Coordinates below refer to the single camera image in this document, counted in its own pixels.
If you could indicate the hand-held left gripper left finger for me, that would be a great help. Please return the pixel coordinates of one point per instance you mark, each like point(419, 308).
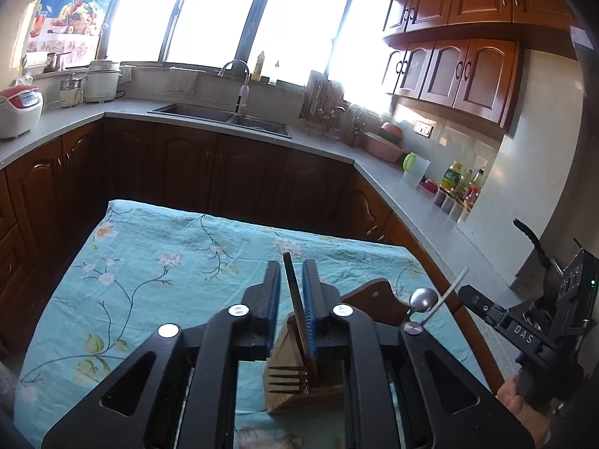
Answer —
point(276, 308)

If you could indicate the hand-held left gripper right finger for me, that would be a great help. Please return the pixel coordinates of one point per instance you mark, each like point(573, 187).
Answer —
point(311, 299)

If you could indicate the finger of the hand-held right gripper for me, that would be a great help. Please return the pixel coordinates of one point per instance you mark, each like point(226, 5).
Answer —
point(491, 315)

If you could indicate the dark metal utensil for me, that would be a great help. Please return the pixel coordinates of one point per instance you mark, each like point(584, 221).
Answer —
point(298, 318)

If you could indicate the metal spoon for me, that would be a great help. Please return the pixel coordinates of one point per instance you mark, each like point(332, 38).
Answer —
point(449, 287)
point(423, 300)

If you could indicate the wooden slatted utensil holder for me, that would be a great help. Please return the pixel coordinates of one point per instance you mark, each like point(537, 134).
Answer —
point(285, 397)

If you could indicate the dish rack with utensils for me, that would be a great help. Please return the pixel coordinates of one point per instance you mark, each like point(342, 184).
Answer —
point(320, 103)

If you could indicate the person's right hand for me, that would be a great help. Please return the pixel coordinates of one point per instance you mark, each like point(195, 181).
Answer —
point(519, 404)

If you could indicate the black wok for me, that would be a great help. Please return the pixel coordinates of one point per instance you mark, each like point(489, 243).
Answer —
point(533, 243)

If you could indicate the white spice jar set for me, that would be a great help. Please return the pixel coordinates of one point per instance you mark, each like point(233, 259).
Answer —
point(450, 203)

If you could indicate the blue floral tablecloth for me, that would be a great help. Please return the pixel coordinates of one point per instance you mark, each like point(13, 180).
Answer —
point(149, 290)

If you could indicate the pale crumpled cloth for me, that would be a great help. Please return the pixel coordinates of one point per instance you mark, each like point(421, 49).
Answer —
point(266, 437)

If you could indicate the small red container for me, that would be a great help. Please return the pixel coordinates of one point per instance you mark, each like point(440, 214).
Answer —
point(429, 186)

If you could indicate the yellow label oil bottle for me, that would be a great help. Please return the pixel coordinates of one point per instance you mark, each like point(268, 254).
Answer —
point(451, 177)

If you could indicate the grey kitchen countertop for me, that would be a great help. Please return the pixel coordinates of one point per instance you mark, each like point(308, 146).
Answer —
point(318, 147)

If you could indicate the clear pitcher with green lid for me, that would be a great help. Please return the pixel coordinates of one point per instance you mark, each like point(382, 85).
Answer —
point(416, 170)

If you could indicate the pink basin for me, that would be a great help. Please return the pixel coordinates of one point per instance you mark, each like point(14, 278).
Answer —
point(381, 149)

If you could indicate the wooden base cabinets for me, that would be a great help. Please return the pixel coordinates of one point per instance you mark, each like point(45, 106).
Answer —
point(187, 168)

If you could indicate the knife block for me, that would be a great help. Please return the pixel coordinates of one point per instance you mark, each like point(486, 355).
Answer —
point(356, 126)

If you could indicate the pink lidded bowl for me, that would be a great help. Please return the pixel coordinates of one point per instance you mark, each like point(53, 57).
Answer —
point(390, 130)

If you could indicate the steel kitchen sink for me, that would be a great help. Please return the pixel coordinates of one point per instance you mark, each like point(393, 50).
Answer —
point(215, 114)

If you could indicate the chrome kitchen faucet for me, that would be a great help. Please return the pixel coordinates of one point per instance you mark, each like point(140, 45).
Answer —
point(242, 93)

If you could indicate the small clear bottle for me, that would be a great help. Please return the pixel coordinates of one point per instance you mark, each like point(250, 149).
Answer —
point(276, 75)

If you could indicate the yellow dish soap bottle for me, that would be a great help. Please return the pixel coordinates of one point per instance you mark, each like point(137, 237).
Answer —
point(258, 68)

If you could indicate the white hanging dishcloth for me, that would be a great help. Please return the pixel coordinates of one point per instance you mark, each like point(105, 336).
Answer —
point(181, 80)

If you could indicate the white slow cooker pot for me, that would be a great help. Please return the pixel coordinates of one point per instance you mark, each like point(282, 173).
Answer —
point(102, 82)

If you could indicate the grey range hood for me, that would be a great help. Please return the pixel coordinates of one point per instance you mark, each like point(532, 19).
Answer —
point(580, 42)

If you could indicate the small white blender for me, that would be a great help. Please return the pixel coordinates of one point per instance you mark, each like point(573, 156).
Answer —
point(71, 93)

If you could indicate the large kitchen window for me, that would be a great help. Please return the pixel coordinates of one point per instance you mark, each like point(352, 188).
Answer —
point(210, 9)

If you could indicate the white and red rice cooker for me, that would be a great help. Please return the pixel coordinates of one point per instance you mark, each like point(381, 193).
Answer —
point(18, 112)

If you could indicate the paper towel roll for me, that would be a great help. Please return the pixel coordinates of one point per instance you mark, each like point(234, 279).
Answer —
point(35, 61)

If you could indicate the wall power outlet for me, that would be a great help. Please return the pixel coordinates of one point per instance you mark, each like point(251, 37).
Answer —
point(424, 128)

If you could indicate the fruit and palm wall poster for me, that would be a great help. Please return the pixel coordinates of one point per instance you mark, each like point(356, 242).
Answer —
point(75, 14)

